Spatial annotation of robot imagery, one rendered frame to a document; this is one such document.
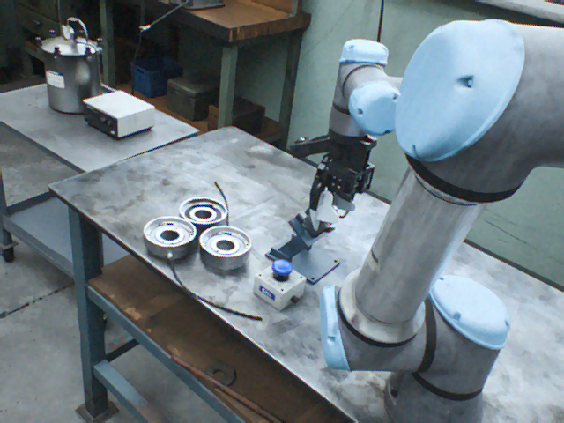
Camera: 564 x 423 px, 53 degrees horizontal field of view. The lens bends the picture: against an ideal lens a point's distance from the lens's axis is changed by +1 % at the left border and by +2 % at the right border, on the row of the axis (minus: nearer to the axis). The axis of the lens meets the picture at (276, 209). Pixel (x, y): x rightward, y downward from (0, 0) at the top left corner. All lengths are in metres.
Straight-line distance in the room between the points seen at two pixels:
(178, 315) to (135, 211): 0.28
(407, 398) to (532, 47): 0.59
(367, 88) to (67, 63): 1.32
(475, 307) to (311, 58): 2.27
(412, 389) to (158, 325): 0.68
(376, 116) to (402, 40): 1.83
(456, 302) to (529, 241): 1.85
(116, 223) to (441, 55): 0.92
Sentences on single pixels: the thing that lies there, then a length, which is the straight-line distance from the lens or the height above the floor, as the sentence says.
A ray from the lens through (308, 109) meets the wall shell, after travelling 3.03.
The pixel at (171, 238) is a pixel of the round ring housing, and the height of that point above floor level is 0.81.
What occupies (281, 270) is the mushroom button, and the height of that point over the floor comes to 0.87.
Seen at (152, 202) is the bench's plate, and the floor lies 0.80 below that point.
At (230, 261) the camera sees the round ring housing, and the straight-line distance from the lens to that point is 1.13.
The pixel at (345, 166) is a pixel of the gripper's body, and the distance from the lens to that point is 1.03.
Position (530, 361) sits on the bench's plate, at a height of 0.80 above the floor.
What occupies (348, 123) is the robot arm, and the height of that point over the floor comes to 1.15.
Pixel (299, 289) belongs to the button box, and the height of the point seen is 0.83.
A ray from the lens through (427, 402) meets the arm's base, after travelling 0.91.
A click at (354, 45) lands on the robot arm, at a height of 1.27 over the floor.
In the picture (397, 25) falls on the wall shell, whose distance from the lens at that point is 2.67.
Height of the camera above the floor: 1.52
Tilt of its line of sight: 32 degrees down
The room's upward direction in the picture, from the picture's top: 8 degrees clockwise
